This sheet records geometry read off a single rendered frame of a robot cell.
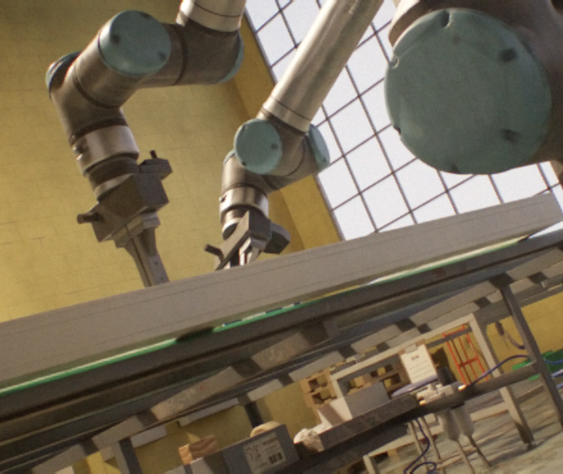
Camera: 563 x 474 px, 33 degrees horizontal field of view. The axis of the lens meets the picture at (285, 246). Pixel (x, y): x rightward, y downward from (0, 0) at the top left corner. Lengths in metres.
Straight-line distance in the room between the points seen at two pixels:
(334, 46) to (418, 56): 0.75
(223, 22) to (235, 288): 0.39
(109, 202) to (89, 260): 8.29
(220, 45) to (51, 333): 0.48
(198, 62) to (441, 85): 0.59
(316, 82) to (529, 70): 0.82
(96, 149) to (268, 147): 0.36
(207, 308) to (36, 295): 7.88
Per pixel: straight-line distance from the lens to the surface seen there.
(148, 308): 1.32
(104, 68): 1.33
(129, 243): 1.39
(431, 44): 0.87
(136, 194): 1.34
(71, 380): 1.27
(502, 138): 0.85
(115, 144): 1.38
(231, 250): 1.70
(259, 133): 1.63
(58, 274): 9.44
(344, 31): 1.62
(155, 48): 1.33
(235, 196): 1.76
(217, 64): 1.42
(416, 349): 6.18
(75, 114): 1.41
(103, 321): 1.28
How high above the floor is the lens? 0.69
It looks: 10 degrees up
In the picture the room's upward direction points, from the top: 23 degrees counter-clockwise
